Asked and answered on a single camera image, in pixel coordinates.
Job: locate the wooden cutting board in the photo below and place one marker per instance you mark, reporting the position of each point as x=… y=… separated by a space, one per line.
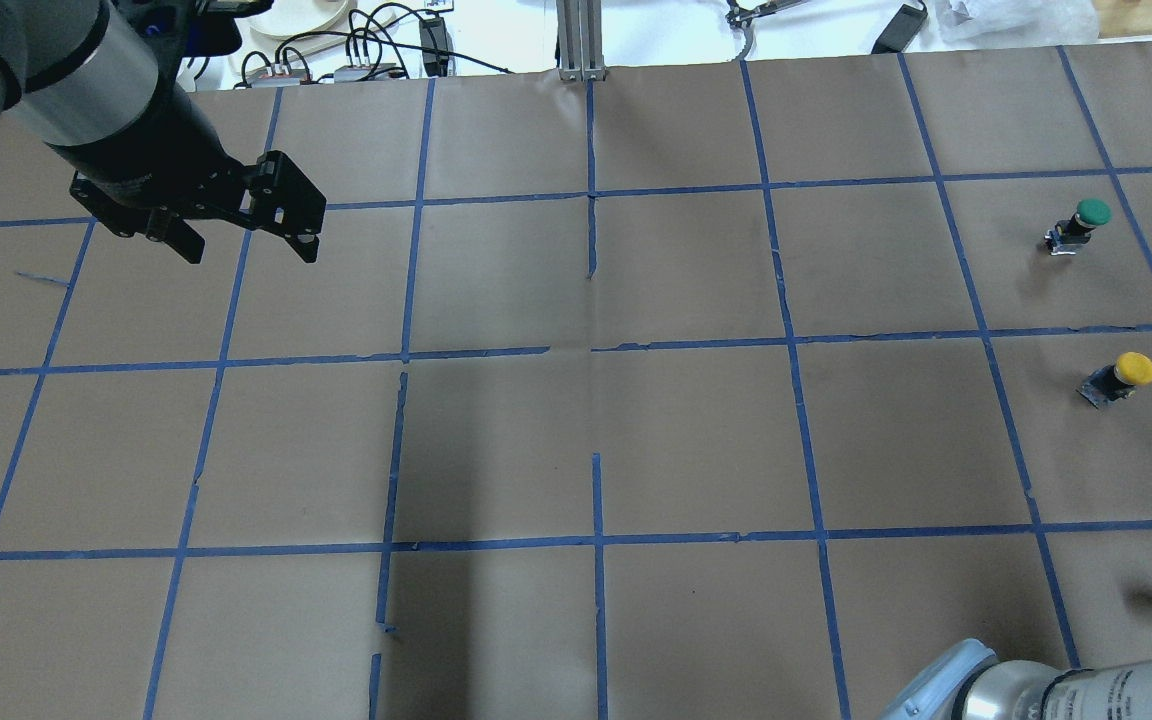
x=1123 y=19

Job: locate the green push button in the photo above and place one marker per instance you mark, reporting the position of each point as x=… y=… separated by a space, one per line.
x=1069 y=236

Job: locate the black power adapter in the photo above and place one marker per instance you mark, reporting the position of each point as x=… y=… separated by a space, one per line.
x=902 y=29

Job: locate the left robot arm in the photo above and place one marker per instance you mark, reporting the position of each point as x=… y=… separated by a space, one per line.
x=96 y=82

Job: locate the yellow push button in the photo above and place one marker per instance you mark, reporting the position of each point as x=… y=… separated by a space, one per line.
x=1116 y=381

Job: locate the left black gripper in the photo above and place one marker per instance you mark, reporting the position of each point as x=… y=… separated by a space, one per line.
x=148 y=150

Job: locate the brown paper table cover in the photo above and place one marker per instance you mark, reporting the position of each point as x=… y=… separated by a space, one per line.
x=718 y=392

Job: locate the clear plastic bag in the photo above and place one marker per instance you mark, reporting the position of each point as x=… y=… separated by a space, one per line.
x=1016 y=23

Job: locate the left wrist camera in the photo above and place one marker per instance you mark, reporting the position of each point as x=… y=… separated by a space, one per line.
x=181 y=30

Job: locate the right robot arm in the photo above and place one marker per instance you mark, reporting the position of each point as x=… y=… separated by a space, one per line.
x=969 y=682

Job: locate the cream round plate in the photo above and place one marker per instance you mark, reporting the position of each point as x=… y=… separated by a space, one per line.
x=285 y=19

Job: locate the aluminium frame post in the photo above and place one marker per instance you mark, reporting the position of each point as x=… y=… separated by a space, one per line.
x=580 y=54

